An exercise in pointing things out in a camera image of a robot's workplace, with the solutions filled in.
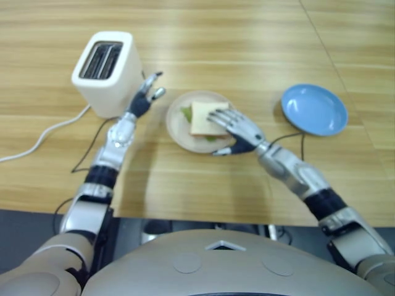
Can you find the beige plate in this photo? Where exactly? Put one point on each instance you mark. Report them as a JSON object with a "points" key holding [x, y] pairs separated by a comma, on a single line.
{"points": [[179, 123]]}

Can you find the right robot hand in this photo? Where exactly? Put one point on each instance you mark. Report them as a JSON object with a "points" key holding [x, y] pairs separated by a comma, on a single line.
{"points": [[243, 127]]}

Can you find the green lettuce leaf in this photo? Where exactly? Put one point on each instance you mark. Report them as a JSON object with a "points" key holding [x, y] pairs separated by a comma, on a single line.
{"points": [[187, 112]]}

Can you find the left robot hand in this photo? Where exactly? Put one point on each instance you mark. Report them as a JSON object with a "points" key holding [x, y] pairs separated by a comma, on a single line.
{"points": [[141, 103]]}

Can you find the cream toaster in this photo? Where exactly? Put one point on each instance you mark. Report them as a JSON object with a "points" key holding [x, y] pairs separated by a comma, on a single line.
{"points": [[106, 72]]}

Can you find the bread slice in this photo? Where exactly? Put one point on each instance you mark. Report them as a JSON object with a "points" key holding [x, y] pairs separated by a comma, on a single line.
{"points": [[207, 121]]}

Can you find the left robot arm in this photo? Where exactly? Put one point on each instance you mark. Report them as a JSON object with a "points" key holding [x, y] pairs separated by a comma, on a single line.
{"points": [[89, 209]]}

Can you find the blue plate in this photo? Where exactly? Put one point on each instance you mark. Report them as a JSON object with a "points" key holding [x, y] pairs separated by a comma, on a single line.
{"points": [[314, 111]]}

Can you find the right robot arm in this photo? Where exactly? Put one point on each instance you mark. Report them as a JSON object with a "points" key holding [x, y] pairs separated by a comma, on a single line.
{"points": [[321, 191]]}

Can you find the robot body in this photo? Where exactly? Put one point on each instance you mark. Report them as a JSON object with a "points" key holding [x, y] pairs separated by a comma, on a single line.
{"points": [[228, 265]]}

